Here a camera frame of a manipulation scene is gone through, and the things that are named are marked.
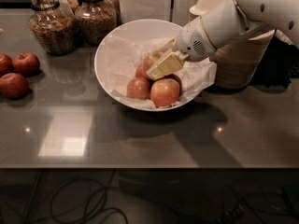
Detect back stack of paper bowls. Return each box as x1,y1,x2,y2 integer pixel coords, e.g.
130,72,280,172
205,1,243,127
189,0,223,20

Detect red apple on table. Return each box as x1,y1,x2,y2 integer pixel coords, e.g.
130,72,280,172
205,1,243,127
0,73,29,99
12,52,40,77

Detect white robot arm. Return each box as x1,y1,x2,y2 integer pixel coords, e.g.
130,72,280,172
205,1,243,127
146,0,299,80

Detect left glass jar of granola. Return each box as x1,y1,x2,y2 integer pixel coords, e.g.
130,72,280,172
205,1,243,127
28,0,76,55

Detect front stack of paper bowls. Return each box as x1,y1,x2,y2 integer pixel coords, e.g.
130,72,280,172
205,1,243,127
209,31,274,90

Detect red apple at left edge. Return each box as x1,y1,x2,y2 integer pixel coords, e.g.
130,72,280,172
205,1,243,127
0,53,13,76

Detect white bowl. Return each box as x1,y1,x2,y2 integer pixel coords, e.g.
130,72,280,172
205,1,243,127
93,18,210,112

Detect front left red apple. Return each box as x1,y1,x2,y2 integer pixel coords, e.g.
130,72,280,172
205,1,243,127
126,77,150,100

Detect stack of paper bowls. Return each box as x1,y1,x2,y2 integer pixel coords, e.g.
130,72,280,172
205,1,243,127
209,31,274,90
189,0,223,20

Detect black cables under table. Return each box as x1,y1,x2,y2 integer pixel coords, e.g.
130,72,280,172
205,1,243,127
0,168,299,224

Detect red apple on table front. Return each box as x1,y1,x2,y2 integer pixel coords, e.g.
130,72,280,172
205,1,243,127
0,73,29,99

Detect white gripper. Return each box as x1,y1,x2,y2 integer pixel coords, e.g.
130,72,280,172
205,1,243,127
146,17,217,80

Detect back right red apple in bowl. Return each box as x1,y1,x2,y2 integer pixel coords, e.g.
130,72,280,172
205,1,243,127
166,74,182,92

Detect red apple on table top right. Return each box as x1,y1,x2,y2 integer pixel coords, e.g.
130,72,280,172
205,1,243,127
12,52,40,77

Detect yellow-red apple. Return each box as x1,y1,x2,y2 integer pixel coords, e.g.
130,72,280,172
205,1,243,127
142,50,162,73
150,78,180,107

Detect back left red apple in bowl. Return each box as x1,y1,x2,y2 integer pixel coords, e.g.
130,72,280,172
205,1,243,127
135,63,147,78

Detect white paper liner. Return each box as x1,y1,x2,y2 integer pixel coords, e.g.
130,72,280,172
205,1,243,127
98,36,217,111

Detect middle glass jar of granola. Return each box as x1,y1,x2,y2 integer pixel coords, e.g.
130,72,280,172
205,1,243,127
75,0,117,46

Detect red apple in bowl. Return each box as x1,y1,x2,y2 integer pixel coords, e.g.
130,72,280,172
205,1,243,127
166,74,182,92
135,63,147,78

